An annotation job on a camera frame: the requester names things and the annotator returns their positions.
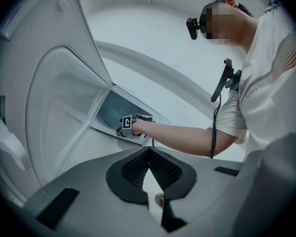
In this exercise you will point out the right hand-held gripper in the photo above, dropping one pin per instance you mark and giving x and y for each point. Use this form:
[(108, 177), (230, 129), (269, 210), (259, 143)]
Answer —
[(125, 130)]

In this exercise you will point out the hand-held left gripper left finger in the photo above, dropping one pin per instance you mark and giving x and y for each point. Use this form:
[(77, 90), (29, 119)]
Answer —
[(96, 189)]

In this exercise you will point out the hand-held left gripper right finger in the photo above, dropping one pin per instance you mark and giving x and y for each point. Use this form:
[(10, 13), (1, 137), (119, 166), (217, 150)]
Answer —
[(187, 162)]

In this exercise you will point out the person's right forearm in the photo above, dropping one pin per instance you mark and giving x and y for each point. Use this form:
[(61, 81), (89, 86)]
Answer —
[(172, 138)]

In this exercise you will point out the grey trousers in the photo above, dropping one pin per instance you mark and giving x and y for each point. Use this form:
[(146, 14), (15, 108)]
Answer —
[(278, 186)]

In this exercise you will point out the white t-shirt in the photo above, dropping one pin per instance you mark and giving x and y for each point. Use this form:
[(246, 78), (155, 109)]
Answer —
[(273, 88)]

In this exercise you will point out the person's head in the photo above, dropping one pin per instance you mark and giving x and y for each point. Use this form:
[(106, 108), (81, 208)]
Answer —
[(227, 28)]

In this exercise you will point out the black chest camera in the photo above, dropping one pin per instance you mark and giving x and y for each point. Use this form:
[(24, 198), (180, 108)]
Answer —
[(224, 80)]

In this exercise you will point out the black head camera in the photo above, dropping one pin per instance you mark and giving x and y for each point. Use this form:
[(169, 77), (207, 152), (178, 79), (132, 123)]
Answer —
[(193, 28)]

